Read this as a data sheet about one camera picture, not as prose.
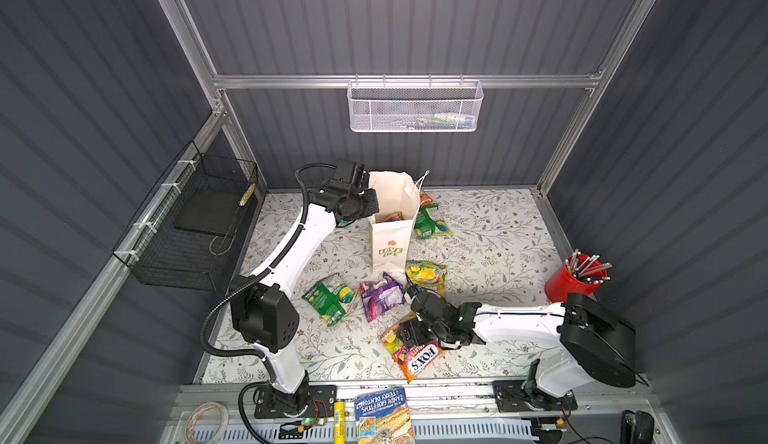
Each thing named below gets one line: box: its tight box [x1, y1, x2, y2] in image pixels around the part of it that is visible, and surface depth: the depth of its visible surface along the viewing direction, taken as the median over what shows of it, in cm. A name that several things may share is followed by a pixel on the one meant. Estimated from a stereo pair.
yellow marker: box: [334, 401, 346, 444], surface depth 71 cm
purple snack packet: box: [360, 271, 405, 323], surface depth 89 cm
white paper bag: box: [367, 170, 430, 273], surface depth 91 cm
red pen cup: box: [544, 249, 613, 303], surface depth 84 cm
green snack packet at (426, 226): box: [414, 203, 454, 240], surface depth 107 cm
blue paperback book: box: [354, 387, 415, 444], surface depth 71 cm
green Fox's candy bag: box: [406, 260, 449, 297], surface depth 95 cm
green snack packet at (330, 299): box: [302, 272, 359, 327], surface depth 88 cm
